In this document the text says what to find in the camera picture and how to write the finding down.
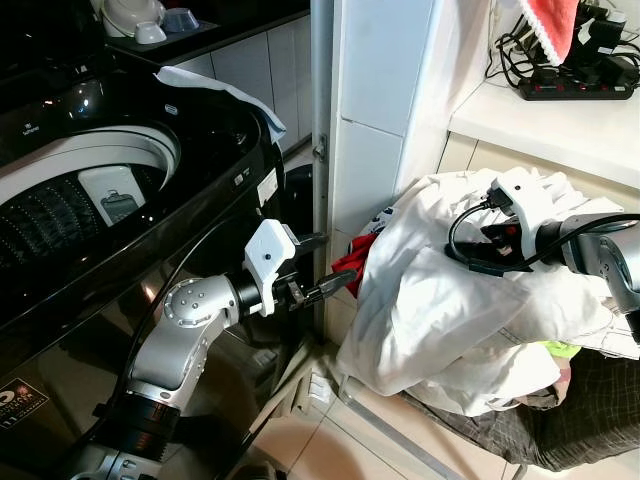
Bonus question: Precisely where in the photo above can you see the small white bowl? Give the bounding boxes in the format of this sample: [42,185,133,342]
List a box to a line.
[132,22,169,47]

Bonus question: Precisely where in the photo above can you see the grey-blue bowl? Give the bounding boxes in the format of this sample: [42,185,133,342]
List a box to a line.
[160,7,202,34]

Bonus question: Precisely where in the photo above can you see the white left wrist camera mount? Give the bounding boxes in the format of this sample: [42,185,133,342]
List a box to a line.
[243,219,301,317]

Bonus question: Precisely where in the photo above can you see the black plug adapters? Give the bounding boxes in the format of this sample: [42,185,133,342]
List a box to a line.
[574,4,629,73]

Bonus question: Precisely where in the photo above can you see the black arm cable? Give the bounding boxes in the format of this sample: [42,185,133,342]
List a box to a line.
[447,203,561,273]
[148,212,253,336]

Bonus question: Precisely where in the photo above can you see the grey metal door frame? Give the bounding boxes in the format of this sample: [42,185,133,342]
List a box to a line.
[309,0,337,333]

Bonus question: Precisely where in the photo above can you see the dark plaid laundry basket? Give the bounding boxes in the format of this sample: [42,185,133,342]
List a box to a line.
[400,348,640,473]

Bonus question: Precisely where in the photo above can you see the yellow-green garment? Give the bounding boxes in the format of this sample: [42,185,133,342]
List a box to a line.
[538,339,582,360]

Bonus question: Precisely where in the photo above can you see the tangled black power cables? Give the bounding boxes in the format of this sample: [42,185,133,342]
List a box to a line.
[486,28,533,89]

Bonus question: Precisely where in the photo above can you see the black top-load washing machine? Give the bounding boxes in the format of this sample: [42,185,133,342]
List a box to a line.
[0,55,293,441]

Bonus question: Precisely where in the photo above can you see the large white pot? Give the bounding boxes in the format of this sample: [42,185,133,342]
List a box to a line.
[99,0,167,39]

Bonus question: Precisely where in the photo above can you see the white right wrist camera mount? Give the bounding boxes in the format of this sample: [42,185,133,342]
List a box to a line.
[487,169,572,241]

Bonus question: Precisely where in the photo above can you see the white cloth with blue edge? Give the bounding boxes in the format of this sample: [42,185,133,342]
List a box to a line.
[155,66,288,143]

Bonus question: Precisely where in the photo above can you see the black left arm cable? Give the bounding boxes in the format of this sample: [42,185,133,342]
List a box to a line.
[148,212,253,336]

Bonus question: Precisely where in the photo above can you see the white garment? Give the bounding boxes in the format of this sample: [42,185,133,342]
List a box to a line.
[338,168,640,417]

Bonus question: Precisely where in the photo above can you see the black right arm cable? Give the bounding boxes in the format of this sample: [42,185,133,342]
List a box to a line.
[447,203,561,273]

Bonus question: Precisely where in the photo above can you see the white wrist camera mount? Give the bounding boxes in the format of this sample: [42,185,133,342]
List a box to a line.
[487,169,572,241]
[243,219,301,317]

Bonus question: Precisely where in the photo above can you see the red cloth with white trim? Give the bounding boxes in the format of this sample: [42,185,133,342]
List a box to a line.
[519,0,582,64]

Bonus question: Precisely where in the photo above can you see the small red cloth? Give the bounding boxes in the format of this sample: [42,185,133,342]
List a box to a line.
[331,232,377,299]

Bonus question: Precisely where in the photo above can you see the black power strip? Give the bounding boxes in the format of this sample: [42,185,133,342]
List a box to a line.
[517,74,637,102]

